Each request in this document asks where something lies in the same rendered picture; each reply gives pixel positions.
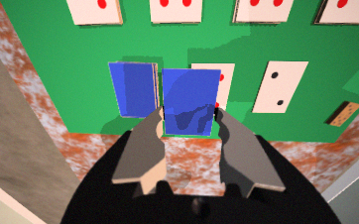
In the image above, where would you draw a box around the green felt table mat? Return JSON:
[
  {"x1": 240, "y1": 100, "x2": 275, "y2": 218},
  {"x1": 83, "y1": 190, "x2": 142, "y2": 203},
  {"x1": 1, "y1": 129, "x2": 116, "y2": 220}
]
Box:
[{"x1": 0, "y1": 0, "x2": 359, "y2": 143}]

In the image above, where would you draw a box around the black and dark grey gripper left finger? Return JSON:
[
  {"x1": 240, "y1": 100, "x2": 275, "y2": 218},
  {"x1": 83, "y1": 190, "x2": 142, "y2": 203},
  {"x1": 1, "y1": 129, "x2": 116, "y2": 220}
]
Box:
[{"x1": 60, "y1": 106, "x2": 167, "y2": 224}]

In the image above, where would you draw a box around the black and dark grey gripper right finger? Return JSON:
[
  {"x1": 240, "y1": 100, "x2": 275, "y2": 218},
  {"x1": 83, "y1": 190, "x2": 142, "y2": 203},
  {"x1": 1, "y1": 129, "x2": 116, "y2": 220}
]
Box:
[{"x1": 214, "y1": 107, "x2": 341, "y2": 224}]

